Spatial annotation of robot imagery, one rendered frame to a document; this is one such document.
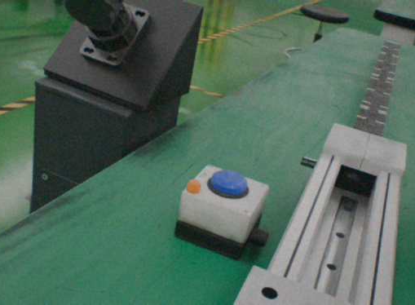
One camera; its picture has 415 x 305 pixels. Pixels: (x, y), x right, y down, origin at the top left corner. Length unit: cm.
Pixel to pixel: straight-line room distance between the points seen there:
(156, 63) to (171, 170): 26
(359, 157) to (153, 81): 39
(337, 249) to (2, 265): 32
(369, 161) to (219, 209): 21
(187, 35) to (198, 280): 51
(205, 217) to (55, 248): 16
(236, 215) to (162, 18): 51
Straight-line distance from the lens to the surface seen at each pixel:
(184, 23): 94
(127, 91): 89
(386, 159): 68
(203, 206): 55
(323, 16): 368
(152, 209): 62
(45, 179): 104
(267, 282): 35
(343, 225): 58
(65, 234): 57
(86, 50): 96
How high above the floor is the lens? 112
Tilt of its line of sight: 27 degrees down
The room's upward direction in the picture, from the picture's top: 12 degrees clockwise
